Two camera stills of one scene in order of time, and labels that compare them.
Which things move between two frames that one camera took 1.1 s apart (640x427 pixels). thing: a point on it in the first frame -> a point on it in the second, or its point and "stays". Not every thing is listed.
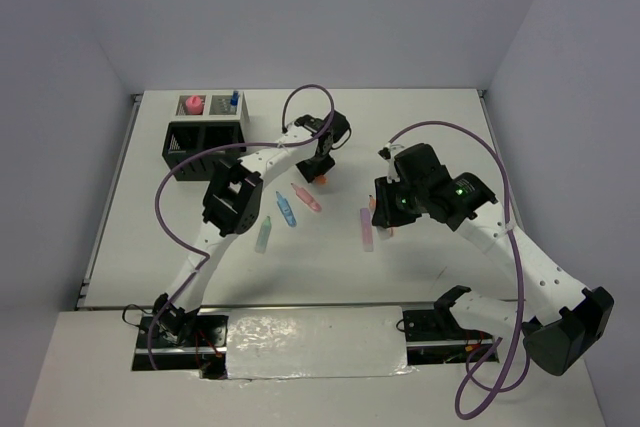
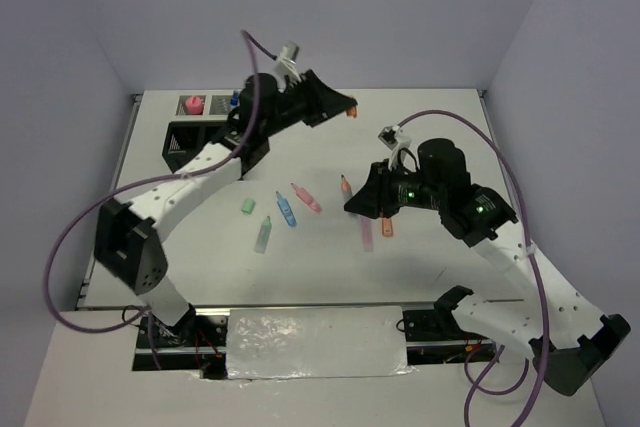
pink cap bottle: (194, 105) stays
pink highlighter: (304, 194) stays
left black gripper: (309, 172) -> (322, 102)
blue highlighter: (286, 210) stays
